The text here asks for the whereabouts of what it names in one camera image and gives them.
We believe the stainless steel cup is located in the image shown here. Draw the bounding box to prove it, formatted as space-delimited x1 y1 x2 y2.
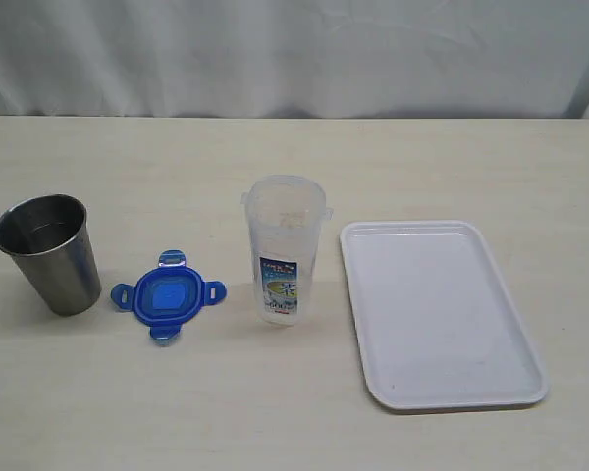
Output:
0 194 101 317

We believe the blue plastic lid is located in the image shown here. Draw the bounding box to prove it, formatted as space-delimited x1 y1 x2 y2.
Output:
110 249 227 346

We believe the white plastic tray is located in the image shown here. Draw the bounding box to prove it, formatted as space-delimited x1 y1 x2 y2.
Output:
340 220 549 412

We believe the white backdrop curtain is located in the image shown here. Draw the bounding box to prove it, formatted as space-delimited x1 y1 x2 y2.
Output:
0 0 589 119

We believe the clear plastic tall container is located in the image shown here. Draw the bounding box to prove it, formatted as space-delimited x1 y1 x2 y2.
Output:
241 175 333 327

